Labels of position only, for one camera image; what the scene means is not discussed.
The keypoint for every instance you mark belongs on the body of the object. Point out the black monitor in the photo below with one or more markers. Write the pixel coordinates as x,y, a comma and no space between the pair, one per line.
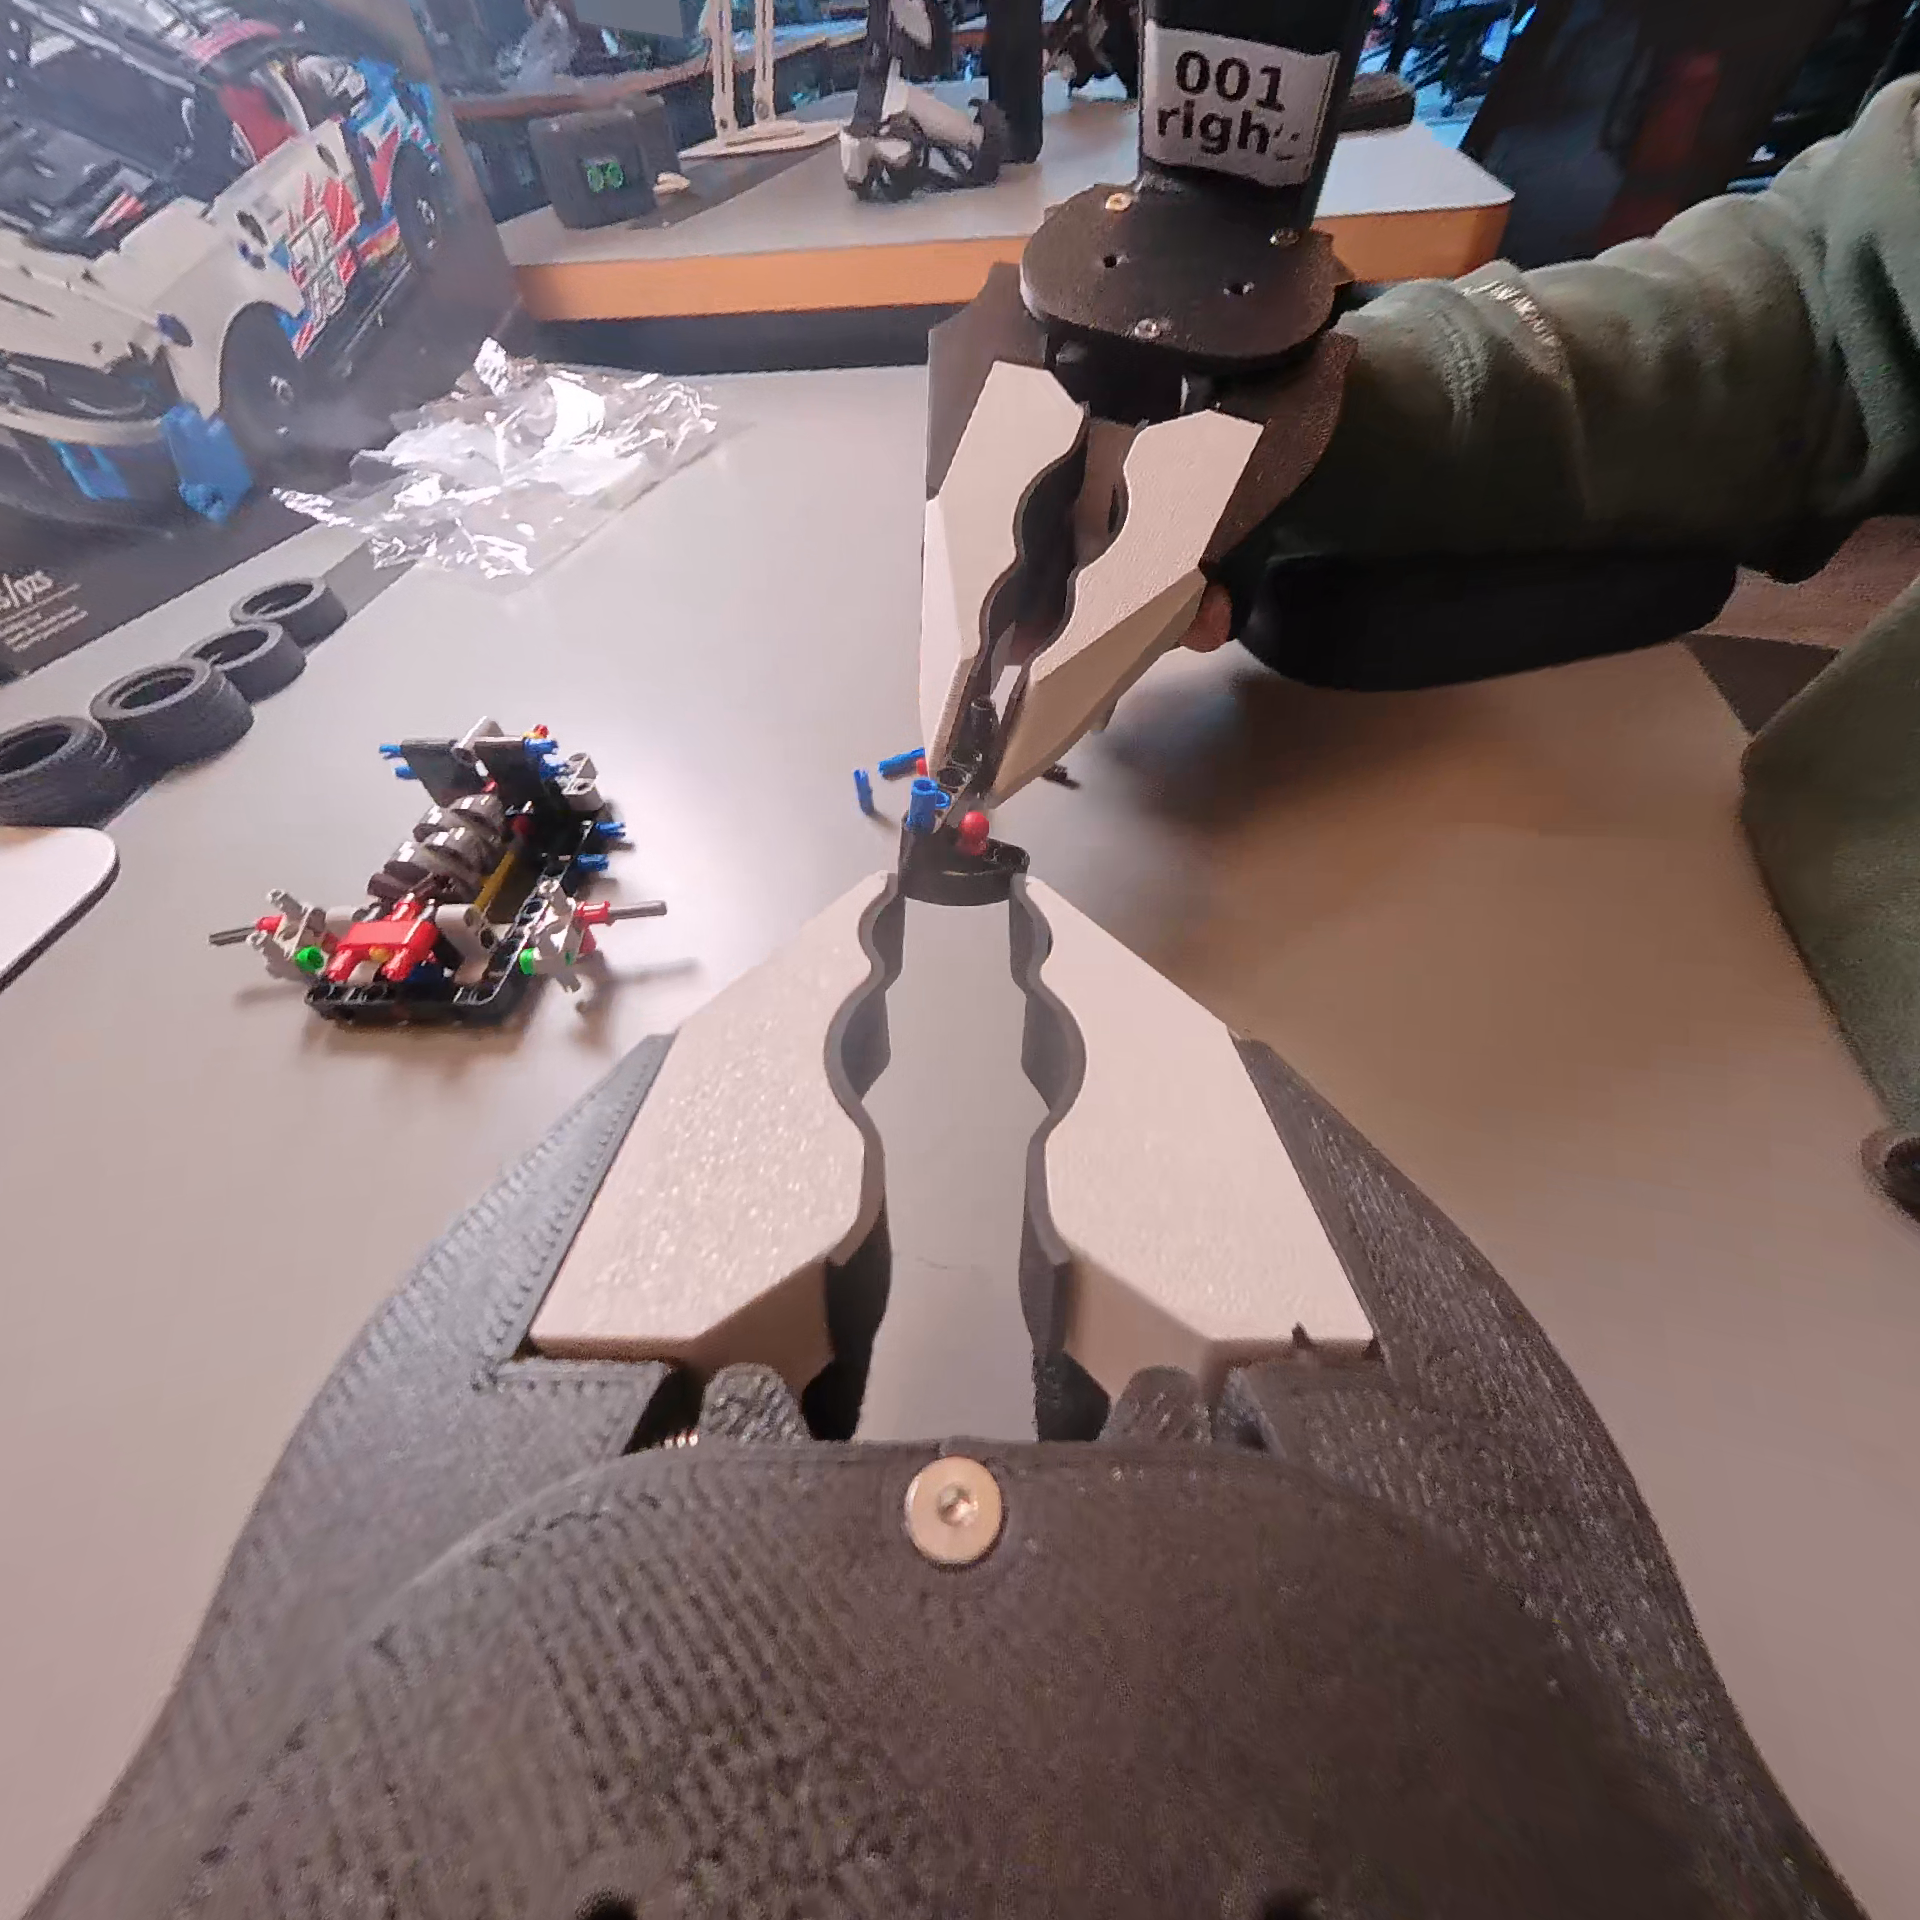
1575,105

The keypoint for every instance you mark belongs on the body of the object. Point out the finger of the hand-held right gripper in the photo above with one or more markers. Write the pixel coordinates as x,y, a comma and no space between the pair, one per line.
974,510
1170,541

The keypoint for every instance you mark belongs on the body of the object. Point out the black and white device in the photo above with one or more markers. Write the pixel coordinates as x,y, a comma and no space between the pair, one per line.
914,135
1089,38

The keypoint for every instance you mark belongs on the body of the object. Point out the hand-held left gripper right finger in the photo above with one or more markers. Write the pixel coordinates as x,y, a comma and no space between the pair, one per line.
1185,1201

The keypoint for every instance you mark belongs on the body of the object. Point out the clear plastic bag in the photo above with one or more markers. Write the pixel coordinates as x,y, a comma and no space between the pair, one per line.
524,452

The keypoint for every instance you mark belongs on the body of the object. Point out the black rounded lego beam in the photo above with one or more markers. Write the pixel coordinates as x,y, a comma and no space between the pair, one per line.
960,873

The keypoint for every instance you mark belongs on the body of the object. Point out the white stand with legs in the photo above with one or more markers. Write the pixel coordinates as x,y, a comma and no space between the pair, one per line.
751,120

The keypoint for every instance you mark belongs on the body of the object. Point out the black device with green lights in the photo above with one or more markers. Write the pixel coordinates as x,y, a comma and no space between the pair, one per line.
599,166

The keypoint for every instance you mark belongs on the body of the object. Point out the black double lego beam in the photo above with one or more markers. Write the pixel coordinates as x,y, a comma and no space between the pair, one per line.
974,743

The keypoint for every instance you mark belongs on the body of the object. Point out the white monitor stand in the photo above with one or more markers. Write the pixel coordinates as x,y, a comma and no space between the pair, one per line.
44,901

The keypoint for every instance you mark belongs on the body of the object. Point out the lego car chassis assembly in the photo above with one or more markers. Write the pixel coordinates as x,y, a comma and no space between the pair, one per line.
450,885

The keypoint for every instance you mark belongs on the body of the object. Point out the lego car set box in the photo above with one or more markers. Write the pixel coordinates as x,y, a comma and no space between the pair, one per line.
225,224

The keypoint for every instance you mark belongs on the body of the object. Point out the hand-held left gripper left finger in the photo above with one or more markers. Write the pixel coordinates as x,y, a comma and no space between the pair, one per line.
721,1185

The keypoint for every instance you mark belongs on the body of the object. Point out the orange edged table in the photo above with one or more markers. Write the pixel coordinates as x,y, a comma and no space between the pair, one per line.
840,255

